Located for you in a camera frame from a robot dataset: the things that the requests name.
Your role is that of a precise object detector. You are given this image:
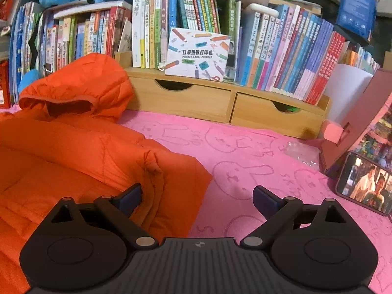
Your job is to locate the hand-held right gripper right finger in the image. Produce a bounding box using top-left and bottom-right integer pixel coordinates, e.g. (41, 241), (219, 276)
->
(240, 185), (350, 248)

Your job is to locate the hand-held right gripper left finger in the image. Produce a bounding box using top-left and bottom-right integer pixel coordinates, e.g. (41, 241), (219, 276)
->
(49, 183), (158, 249)

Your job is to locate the orange hooded puffer jacket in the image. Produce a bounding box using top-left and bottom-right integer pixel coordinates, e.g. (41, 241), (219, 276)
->
(0, 53), (213, 294)

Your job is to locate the pink rabbit-print blanket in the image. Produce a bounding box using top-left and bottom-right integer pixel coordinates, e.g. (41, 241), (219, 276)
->
(0, 104), (392, 294)

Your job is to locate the clear plastic bag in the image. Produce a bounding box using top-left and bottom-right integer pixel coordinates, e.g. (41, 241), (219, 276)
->
(283, 142), (321, 168)

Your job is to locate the smartphone with lit screen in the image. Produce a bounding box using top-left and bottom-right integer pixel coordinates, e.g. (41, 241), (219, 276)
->
(335, 151), (392, 216)

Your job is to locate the wooden drawer organizer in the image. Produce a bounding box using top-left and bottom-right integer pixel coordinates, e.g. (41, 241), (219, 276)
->
(115, 50), (331, 140)

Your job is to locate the white cardboard sheet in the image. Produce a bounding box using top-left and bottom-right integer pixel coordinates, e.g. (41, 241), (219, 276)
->
(323, 64), (376, 124)

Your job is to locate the row of pink blue books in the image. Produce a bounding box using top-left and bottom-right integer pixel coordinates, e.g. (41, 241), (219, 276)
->
(236, 4), (346, 105)

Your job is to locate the round blue plush ball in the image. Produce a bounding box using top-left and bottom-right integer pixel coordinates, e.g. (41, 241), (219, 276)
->
(18, 69), (44, 98)

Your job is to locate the white pencil-print box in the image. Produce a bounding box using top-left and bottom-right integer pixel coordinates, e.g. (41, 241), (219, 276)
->
(165, 27), (232, 82)

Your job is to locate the row of paperback books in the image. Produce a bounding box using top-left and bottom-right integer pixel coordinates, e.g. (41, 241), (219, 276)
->
(40, 6), (133, 74)

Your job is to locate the row of small colourful books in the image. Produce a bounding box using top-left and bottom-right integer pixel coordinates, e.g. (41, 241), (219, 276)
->
(340, 41), (382, 70)

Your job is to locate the row of green-spined books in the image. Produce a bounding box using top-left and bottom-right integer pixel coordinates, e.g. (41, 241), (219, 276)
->
(132, 0), (242, 78)

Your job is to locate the row of thin blue books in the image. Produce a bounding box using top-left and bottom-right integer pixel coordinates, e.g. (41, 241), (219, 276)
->
(9, 1), (43, 105)

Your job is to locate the blue cardboard box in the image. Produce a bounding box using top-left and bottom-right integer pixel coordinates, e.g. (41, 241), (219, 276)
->
(335, 0), (377, 43)

